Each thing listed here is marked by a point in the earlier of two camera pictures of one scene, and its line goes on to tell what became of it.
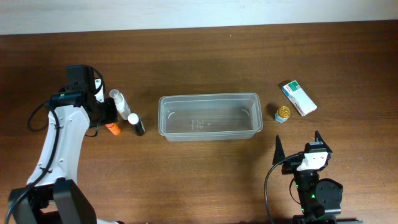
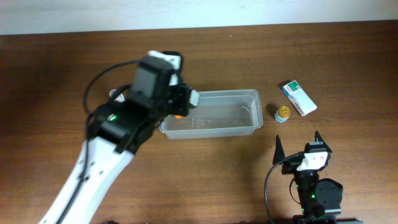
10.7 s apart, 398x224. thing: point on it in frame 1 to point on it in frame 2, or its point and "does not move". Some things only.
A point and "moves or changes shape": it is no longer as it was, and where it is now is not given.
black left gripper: x=113 y=114 to x=178 y=94
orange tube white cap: x=113 y=129 moves or changes shape
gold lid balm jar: x=282 y=114 does not move
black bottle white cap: x=134 y=119 moves or changes shape
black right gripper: x=291 y=163 does not move
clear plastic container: x=209 y=117 does not move
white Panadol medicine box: x=299 y=98 does not move
